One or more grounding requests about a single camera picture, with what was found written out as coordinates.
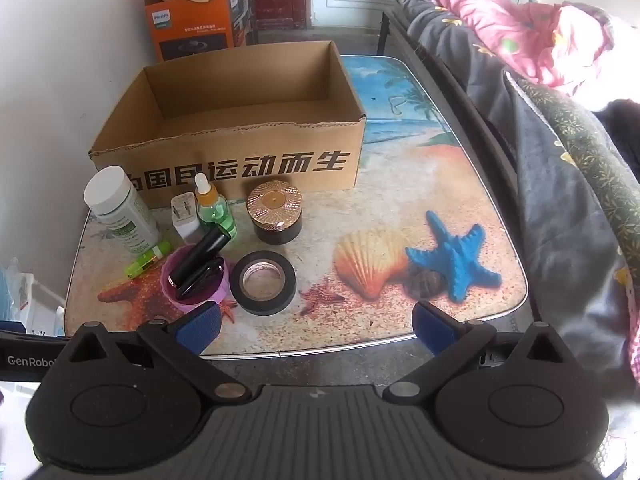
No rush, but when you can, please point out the white charger plug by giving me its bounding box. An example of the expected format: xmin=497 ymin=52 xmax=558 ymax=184
xmin=171 ymin=191 xmax=202 ymax=243

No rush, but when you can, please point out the black tape roll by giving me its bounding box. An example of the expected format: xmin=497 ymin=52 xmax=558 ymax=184
xmin=229 ymin=251 xmax=297 ymax=317

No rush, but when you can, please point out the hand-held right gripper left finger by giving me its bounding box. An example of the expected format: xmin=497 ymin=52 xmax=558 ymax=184
xmin=55 ymin=301 xmax=252 ymax=406

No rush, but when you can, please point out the white water dispenser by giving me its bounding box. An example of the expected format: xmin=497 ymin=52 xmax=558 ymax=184
xmin=20 ymin=280 xmax=67 ymax=337

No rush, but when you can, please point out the brown cardboard box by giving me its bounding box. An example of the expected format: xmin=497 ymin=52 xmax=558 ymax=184
xmin=89 ymin=40 xmax=367 ymax=209

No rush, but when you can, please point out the white bottle with green label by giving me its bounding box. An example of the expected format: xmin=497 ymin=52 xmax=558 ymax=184
xmin=83 ymin=165 xmax=161 ymax=255

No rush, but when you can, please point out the pink blanket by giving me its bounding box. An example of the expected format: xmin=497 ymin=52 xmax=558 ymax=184
xmin=422 ymin=0 xmax=640 ymax=111

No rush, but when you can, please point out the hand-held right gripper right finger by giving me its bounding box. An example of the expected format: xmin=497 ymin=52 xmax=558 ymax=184
xmin=382 ymin=301 xmax=576 ymax=404

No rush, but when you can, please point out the orange printed appliance box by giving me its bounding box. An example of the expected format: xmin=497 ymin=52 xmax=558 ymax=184
xmin=143 ymin=0 xmax=259 ymax=63

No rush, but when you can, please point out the black cylindrical tube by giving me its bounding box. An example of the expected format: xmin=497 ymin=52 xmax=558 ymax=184
xmin=169 ymin=226 xmax=231 ymax=288

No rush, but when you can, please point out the dark jar with gold lid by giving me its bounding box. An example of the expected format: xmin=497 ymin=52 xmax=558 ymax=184
xmin=246 ymin=180 xmax=304 ymax=246

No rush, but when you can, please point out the pink plastic cup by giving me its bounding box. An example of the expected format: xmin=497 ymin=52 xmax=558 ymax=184
xmin=160 ymin=245 xmax=231 ymax=315

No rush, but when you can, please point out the green dropper bottle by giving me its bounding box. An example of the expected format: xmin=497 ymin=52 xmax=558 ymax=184
xmin=194 ymin=172 xmax=237 ymax=239

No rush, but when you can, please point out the dark cloth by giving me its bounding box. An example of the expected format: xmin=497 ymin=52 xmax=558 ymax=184
xmin=595 ymin=99 xmax=640 ymax=133

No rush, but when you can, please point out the grey printed bedsheet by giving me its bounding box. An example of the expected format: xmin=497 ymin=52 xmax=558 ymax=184
xmin=400 ymin=0 xmax=640 ymax=386

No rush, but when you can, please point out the green floral blanket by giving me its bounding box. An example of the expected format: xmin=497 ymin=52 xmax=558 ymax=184
xmin=505 ymin=72 xmax=640 ymax=273

